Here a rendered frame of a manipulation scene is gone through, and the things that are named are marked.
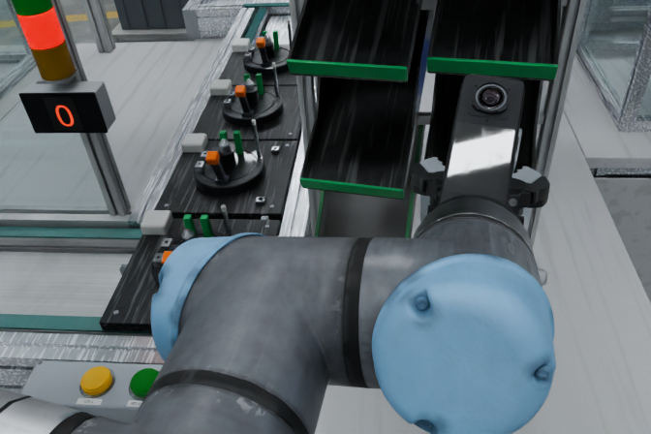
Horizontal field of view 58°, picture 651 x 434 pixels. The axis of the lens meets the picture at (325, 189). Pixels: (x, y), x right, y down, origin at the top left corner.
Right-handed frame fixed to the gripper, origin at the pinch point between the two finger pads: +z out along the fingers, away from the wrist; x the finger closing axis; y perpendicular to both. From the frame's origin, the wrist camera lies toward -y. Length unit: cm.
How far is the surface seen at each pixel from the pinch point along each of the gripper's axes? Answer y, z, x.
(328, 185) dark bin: 6.5, 11.2, -17.5
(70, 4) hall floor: -32, 379, -340
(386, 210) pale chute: 12.4, 24.1, -12.0
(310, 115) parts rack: -1.0, 19.2, -22.7
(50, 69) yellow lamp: -5, 17, -62
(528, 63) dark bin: -9.7, 6.5, 3.6
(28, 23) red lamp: -11, 14, -63
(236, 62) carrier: -5, 90, -64
